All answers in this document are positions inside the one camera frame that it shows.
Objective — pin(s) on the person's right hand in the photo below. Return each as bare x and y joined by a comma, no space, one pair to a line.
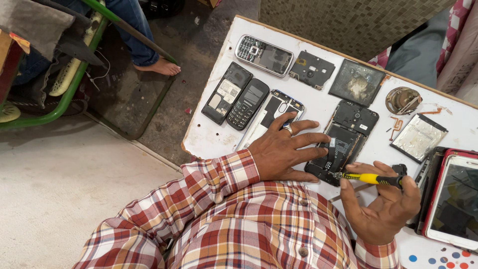
384,216

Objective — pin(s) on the person's left hand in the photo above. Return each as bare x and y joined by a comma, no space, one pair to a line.
274,153

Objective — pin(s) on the yellow black screwdriver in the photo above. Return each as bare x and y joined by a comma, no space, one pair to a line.
369,178

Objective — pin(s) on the black smartphone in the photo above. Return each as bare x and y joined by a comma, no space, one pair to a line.
349,130

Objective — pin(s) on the thin beige pry stick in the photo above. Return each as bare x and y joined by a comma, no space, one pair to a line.
358,189

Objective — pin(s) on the white phone back cover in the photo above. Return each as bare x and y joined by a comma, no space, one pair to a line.
270,112

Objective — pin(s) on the small black phone part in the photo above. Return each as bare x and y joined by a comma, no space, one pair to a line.
399,169

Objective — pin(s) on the black keypad phone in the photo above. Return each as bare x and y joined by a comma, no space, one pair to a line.
248,102

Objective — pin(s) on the white smartphone in red case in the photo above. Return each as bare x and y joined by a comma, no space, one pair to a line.
453,200

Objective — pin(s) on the black phone without back cover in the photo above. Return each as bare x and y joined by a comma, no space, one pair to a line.
226,93

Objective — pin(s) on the red plaid shirt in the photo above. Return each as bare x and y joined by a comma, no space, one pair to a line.
261,231

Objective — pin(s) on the silver phone battery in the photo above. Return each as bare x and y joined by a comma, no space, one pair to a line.
418,137

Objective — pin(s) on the silver keypad phone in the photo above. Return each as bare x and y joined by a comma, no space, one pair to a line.
267,56

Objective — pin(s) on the dark square glass panel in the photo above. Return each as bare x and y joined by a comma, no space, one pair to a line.
356,83

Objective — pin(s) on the round metal speaker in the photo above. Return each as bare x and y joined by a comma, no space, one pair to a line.
401,100

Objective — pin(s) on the black bag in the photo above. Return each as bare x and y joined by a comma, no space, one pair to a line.
162,7

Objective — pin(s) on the pink checked cloth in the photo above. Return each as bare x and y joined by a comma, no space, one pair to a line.
453,26

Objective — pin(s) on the grey cloth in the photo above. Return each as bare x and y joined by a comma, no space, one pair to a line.
33,22

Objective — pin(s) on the red wooden furniture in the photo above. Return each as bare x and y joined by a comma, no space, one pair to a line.
9,63

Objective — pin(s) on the black phone frame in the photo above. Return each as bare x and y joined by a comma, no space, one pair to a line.
312,70
429,168

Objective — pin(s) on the black phone inner frame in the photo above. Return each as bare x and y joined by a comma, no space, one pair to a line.
312,70

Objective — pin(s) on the green metal chair frame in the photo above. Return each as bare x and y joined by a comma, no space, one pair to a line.
71,91

